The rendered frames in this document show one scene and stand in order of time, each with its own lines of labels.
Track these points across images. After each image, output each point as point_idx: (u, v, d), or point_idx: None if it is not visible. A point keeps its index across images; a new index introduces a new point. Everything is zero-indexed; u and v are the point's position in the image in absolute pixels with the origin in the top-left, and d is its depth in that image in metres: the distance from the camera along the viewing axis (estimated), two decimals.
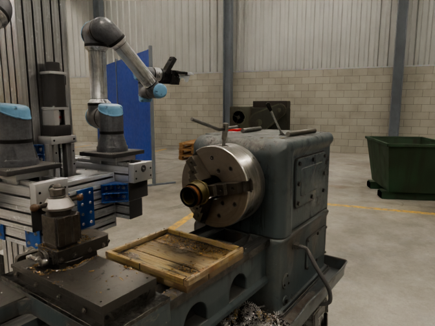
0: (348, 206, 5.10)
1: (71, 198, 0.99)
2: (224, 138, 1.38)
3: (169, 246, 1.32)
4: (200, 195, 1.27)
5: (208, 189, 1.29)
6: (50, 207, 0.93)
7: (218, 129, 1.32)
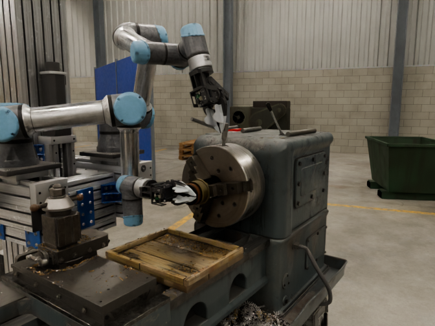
0: (348, 206, 5.10)
1: (71, 198, 0.99)
2: (224, 138, 1.38)
3: (169, 246, 1.32)
4: (200, 194, 1.28)
5: (208, 188, 1.30)
6: (50, 207, 0.93)
7: None
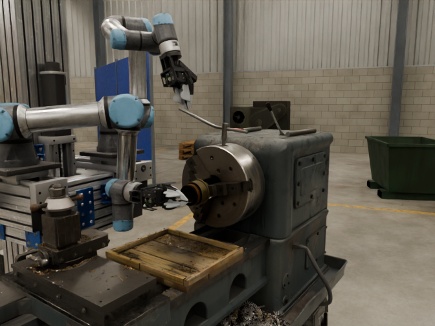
0: (348, 206, 5.10)
1: (71, 198, 0.99)
2: (221, 137, 1.39)
3: (169, 246, 1.32)
4: (200, 194, 1.28)
5: (208, 188, 1.30)
6: (50, 207, 0.93)
7: (210, 125, 1.41)
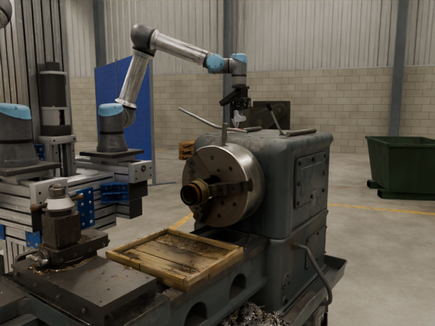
0: (348, 206, 5.10)
1: (71, 198, 0.99)
2: (221, 137, 1.39)
3: (169, 246, 1.32)
4: (200, 194, 1.28)
5: (208, 188, 1.30)
6: (50, 207, 0.93)
7: (210, 125, 1.41)
